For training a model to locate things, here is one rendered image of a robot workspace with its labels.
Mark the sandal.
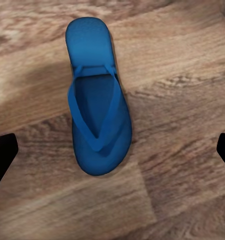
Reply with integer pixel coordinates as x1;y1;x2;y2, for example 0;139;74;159
65;17;132;176

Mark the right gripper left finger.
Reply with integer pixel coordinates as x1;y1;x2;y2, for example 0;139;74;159
0;133;19;181

